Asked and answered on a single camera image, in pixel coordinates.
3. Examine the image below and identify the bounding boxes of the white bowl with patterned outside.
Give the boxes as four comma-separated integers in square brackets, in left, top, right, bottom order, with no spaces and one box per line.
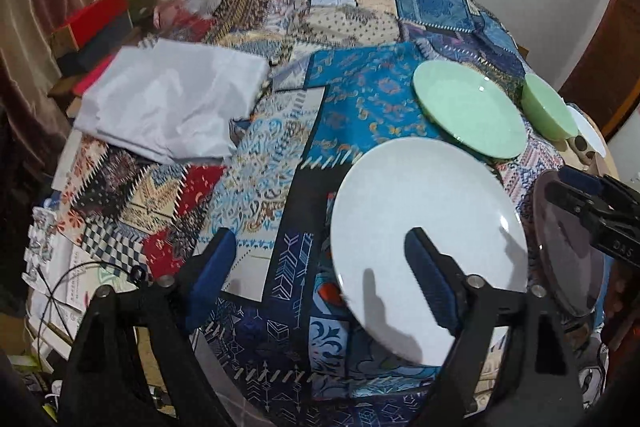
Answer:
[565,103,607,158]

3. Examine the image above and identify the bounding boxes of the green bowl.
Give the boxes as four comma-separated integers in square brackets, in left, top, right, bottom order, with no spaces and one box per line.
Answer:
[521,72,580,142]

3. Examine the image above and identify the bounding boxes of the brown curtain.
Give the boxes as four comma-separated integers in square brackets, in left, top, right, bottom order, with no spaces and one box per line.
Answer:
[0,0,108,188]

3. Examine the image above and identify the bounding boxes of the person's right hand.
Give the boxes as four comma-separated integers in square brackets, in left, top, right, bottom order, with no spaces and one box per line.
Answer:
[600,263,640,358]

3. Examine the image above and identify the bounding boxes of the brown wooden door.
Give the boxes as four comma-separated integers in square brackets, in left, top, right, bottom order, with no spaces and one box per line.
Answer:
[557,0,640,138]

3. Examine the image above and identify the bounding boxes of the dark translucent plate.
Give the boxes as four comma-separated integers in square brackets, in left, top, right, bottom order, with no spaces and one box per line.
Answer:
[531,171,607,318]

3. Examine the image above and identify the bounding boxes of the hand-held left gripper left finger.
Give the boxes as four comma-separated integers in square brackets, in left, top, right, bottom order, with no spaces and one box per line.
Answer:
[57,227,238,427]

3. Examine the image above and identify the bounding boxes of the white plate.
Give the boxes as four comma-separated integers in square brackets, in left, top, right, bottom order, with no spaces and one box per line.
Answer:
[330,137,528,368]

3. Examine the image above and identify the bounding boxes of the dark grey box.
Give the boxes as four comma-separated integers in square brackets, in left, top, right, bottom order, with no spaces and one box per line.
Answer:
[57,14,136,75]

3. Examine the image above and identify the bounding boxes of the red box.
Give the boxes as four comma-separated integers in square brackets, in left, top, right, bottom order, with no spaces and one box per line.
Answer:
[50,0,133,52]

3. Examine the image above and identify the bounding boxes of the patchwork printed blanket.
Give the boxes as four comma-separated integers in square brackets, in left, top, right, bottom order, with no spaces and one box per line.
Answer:
[50,0,608,413]

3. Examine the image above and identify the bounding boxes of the black cable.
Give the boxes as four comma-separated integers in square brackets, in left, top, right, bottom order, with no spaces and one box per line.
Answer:
[22,259,146,348]

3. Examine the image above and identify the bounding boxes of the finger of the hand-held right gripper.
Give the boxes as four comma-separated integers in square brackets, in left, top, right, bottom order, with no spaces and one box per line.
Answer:
[559,167,640,220]
[544,182,640,268]

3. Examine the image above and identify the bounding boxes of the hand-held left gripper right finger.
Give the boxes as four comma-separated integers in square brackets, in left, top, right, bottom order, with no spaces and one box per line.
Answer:
[404,227,587,427]

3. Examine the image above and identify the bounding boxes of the green plate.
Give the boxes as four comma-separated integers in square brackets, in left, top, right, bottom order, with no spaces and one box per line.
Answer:
[412,59,527,159]

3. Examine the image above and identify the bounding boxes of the white cloth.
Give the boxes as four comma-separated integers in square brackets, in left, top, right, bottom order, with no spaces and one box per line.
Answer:
[74,39,271,165]

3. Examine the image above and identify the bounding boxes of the blister pill packs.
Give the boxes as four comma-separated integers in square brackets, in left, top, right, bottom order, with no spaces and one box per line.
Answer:
[22,204,66,278]

